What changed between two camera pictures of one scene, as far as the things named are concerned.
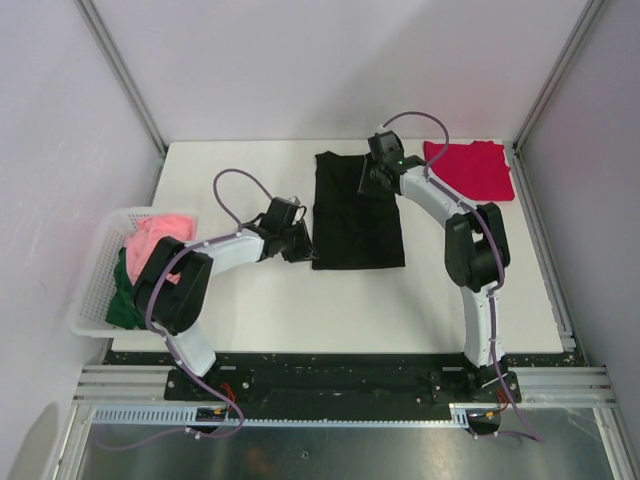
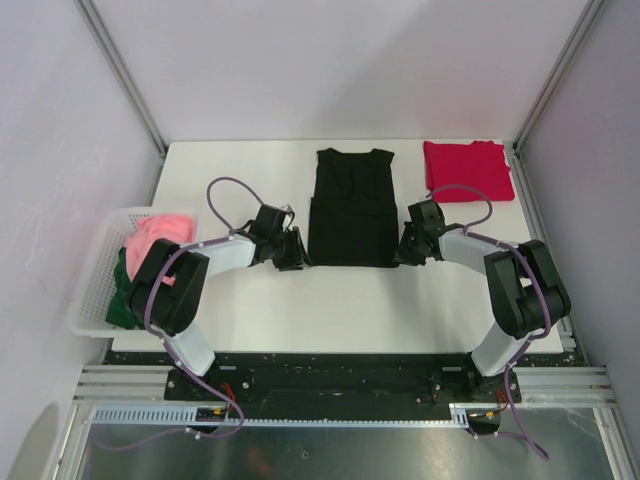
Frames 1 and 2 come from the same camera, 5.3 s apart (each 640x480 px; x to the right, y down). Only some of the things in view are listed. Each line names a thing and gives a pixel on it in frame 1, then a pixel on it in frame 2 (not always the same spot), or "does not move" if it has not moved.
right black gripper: x=366 y=187 → x=404 y=256
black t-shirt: x=352 y=229 does not move
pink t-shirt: x=149 y=230 does not move
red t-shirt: x=477 y=171 does not move
